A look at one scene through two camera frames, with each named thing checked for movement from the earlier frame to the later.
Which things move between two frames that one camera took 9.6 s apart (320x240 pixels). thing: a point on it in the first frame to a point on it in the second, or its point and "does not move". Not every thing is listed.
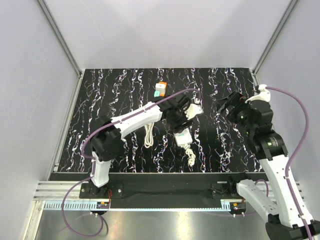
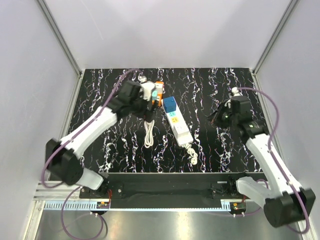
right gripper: (235, 99) to (216, 115)
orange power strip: (165, 83) to (159, 87)
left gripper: (178, 127) to (147, 114)
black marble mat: (216, 143) does not move
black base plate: (135, 190) does not move
